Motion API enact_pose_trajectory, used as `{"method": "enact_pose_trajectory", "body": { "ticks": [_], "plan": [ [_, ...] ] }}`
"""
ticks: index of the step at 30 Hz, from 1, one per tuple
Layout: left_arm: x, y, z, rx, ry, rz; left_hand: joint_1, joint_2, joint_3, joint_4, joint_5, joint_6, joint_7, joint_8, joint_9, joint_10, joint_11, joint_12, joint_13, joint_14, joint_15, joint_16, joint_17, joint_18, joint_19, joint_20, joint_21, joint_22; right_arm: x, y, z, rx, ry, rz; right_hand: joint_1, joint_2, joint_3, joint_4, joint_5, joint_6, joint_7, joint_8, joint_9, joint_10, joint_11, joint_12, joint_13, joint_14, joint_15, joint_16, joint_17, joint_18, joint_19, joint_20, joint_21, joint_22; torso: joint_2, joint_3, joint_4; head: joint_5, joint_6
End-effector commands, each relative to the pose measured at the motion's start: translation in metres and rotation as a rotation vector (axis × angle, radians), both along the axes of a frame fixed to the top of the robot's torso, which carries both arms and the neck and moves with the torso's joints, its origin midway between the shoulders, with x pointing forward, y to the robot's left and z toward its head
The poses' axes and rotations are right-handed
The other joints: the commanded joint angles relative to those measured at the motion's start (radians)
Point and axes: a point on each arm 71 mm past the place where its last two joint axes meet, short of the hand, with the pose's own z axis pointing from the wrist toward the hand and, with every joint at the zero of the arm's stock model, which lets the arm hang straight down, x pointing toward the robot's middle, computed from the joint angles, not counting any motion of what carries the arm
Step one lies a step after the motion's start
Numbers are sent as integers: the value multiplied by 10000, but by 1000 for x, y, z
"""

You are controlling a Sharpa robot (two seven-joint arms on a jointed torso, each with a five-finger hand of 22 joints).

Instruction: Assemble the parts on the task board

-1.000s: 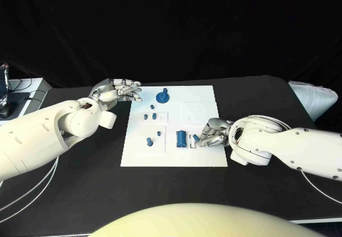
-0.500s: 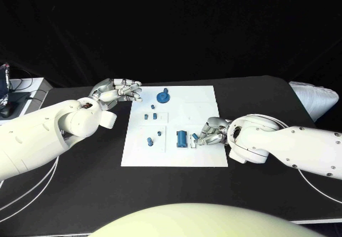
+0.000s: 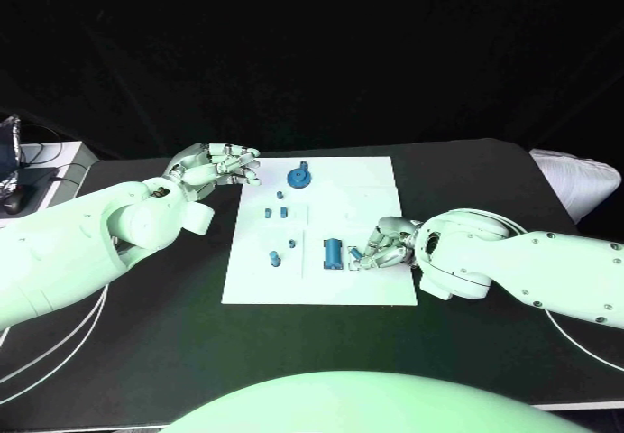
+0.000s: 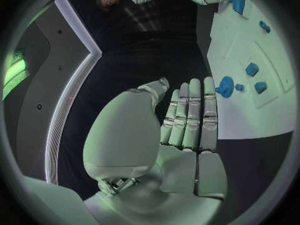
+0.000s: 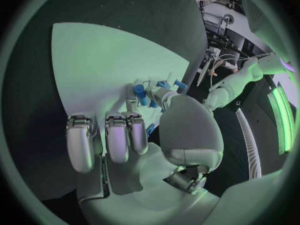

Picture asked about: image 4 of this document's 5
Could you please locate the small blue peg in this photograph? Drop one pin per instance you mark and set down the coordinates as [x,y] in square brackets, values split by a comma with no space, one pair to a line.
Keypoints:
[239,87]

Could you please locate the blue block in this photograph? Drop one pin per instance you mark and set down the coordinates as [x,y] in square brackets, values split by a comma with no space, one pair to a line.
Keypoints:
[252,69]

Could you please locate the blue gear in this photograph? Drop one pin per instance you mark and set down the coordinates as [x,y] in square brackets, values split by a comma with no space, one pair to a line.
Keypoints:
[225,87]

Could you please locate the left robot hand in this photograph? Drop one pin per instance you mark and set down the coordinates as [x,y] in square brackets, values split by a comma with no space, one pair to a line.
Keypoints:
[122,135]

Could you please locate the short blue cylinder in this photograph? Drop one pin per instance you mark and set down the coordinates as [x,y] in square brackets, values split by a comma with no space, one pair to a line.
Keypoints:
[264,26]

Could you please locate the long blue cylinder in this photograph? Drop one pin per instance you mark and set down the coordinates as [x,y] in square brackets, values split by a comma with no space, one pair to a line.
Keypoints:
[237,1]

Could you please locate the white task board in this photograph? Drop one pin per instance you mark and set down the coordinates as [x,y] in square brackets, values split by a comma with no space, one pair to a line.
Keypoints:
[234,120]

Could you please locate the glowing light bar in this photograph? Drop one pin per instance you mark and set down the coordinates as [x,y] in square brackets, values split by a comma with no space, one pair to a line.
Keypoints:
[16,73]

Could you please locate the blue plug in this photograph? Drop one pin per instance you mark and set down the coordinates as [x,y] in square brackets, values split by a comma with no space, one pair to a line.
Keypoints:
[260,87]

